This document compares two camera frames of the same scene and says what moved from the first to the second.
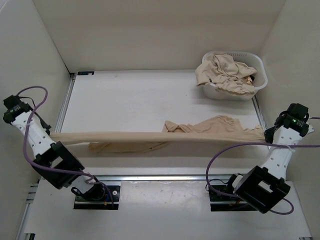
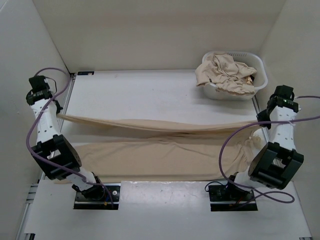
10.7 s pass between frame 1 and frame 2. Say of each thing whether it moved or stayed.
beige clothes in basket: stayed
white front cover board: stayed
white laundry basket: stayed
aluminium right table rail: stayed
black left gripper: moved
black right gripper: moved
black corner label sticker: stayed
